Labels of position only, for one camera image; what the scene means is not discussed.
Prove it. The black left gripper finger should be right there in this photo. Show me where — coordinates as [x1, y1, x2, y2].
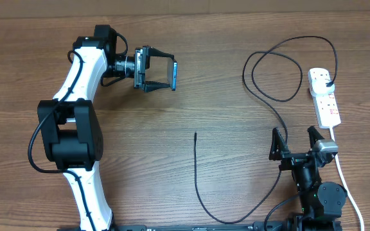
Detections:
[143, 81, 170, 92]
[148, 47, 174, 60]

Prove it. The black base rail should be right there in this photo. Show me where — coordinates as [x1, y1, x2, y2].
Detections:
[56, 219, 343, 231]

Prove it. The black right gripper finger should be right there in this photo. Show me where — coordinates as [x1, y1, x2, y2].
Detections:
[307, 126, 324, 151]
[269, 127, 290, 160]

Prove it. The white charger plug adapter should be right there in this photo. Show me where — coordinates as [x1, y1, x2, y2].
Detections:
[310, 78, 335, 97]

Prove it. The blue Samsung Galaxy smartphone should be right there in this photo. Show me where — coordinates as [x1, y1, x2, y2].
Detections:
[167, 59, 178, 91]

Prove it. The white power strip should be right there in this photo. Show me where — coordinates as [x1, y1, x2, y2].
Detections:
[308, 67, 341, 129]

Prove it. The white power strip cord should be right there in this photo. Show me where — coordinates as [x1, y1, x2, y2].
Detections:
[328, 126, 366, 231]

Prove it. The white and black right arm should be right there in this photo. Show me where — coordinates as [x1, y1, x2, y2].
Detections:
[263, 126, 348, 230]

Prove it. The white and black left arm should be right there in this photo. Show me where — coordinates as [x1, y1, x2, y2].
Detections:
[28, 24, 177, 230]

